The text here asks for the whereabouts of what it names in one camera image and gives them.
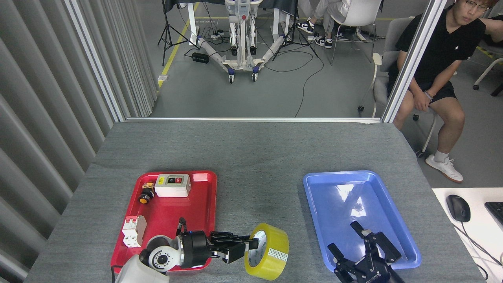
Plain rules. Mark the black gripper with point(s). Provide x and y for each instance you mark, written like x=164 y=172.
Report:
x=373 y=275
x=196 y=249

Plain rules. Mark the yellow tape roll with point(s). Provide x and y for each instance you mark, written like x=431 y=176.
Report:
x=275 y=236

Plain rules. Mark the blue plastic tray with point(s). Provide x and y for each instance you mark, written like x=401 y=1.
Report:
x=342 y=204

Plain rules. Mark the red plastic tray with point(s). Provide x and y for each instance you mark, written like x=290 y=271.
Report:
x=173 y=212

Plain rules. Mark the grey felt table cloth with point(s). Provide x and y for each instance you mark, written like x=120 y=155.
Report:
x=255 y=157

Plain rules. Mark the black orange push button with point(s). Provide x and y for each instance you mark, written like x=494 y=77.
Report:
x=144 y=198

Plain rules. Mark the white red circuit breaker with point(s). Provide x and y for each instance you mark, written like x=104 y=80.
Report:
x=133 y=232

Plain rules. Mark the black computer mouse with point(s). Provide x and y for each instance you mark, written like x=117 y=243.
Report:
x=458 y=208

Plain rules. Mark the white desk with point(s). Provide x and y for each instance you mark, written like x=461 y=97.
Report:
x=487 y=243

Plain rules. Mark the black keyboard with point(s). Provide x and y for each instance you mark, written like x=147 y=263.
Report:
x=496 y=212

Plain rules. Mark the white stand on wheels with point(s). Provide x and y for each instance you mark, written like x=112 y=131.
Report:
x=241 y=59

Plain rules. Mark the black power adapter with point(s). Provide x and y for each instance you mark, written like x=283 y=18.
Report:
x=200 y=57

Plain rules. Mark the black tripod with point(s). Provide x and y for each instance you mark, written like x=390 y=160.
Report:
x=168 y=31
x=292 y=37

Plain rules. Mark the grey white office chair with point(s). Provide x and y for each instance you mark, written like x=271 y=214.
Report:
x=393 y=35

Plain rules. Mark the person on grey chair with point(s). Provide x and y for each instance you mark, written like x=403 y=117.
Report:
x=444 y=43

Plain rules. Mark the white shell chair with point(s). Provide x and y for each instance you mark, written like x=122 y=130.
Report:
x=359 y=11

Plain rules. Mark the person on white chair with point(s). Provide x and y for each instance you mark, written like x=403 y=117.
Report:
x=326 y=8

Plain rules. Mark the person with white shoe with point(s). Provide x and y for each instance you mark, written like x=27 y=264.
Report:
x=495 y=31

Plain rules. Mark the white two-button switch box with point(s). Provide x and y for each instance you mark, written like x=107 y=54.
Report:
x=173 y=188

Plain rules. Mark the silver aluminium rail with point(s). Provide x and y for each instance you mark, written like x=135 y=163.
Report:
x=255 y=119

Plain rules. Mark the silver aluminium post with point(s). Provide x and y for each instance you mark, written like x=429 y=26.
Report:
x=412 y=59

